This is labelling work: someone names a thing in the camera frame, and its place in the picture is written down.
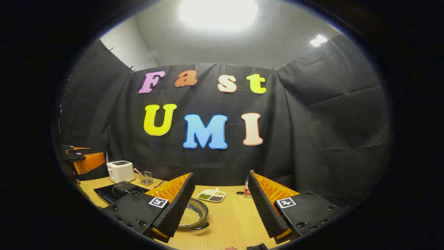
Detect pile of soybeans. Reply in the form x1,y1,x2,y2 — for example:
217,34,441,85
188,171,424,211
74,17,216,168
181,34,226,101
180,208,202,225

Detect large ceiling light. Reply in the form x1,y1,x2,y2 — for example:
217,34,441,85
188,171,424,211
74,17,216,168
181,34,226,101
179,0,259,32

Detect clear utensil holder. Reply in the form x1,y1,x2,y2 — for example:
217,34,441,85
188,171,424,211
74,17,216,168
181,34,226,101
139,171,154,186

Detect white toaster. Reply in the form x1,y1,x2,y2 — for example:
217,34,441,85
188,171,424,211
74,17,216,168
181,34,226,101
106,160,136,183

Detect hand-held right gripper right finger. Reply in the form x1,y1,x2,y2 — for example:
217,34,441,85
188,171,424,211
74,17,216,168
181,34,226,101
248,170,347,244

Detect steel pot with black handles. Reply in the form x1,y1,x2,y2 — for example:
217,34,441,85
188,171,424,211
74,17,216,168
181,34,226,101
179,198,210,231

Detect white divided dish with beans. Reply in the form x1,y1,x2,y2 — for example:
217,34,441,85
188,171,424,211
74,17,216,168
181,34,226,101
197,188,227,203

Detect plastic bottle with red label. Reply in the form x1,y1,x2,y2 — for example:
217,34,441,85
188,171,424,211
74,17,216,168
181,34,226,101
244,170,255,199

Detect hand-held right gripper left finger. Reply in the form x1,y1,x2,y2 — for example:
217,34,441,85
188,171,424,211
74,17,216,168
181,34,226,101
101,173,196,243

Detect black induction cooktop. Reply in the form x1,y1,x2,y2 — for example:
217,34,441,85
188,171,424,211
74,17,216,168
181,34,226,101
94,181,148,205

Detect small ceiling light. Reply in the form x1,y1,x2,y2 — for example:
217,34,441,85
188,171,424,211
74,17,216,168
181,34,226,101
310,34,328,47

